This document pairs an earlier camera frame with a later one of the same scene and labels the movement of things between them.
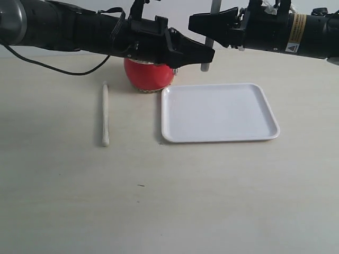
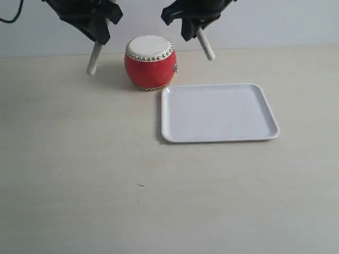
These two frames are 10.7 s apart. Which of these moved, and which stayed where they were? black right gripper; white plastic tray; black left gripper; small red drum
Moved: black left gripper; black right gripper
Stayed: small red drum; white plastic tray
